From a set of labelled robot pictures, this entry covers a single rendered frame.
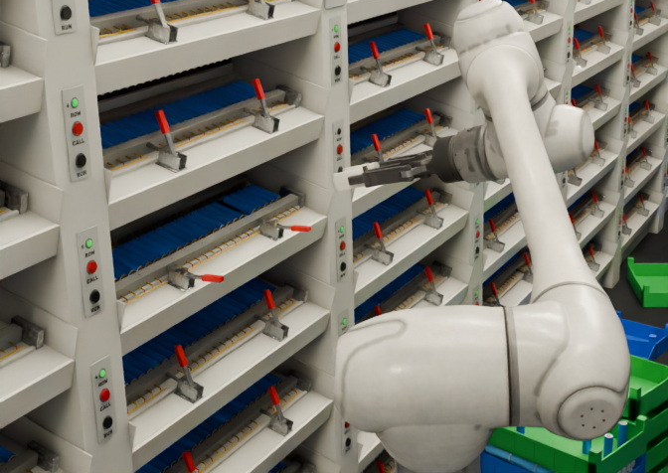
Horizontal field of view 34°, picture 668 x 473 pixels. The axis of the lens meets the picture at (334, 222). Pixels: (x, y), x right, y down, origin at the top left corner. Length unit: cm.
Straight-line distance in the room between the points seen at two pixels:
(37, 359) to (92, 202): 22
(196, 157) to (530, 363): 75
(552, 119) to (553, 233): 30
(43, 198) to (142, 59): 25
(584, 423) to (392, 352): 21
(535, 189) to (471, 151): 30
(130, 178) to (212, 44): 25
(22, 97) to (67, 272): 24
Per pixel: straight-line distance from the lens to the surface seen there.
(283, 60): 205
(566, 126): 166
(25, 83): 141
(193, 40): 168
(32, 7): 143
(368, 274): 230
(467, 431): 121
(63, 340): 154
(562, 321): 121
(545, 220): 142
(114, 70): 154
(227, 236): 188
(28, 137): 148
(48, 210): 148
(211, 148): 178
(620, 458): 239
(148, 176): 165
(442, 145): 176
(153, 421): 176
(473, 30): 160
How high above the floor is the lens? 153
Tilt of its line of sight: 18 degrees down
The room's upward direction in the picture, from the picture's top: 2 degrees counter-clockwise
